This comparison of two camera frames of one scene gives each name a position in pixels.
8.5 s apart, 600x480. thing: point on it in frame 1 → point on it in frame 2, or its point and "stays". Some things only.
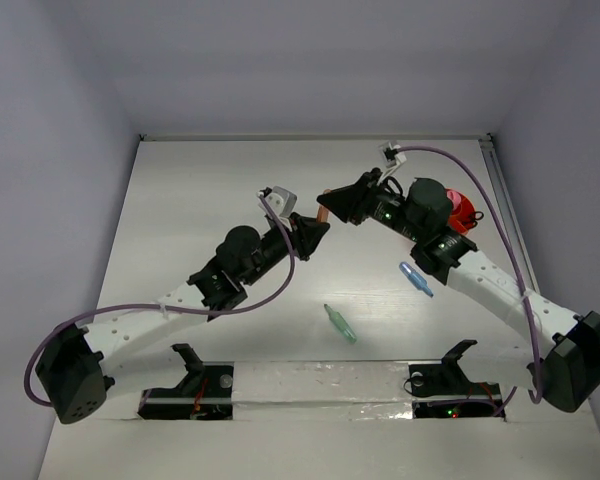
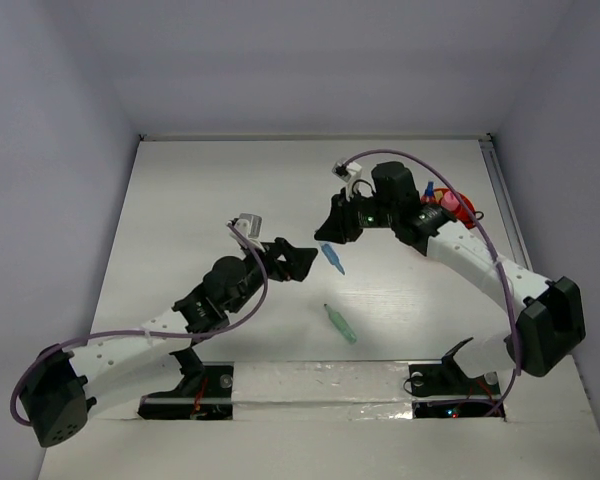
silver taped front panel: x=321 y=391 stays
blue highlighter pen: x=414 y=277 → x=333 y=258
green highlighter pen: x=340 y=323 stays
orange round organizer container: x=462 y=218 stays
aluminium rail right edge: x=508 y=211 stays
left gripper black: x=304 y=234 → x=295 y=264
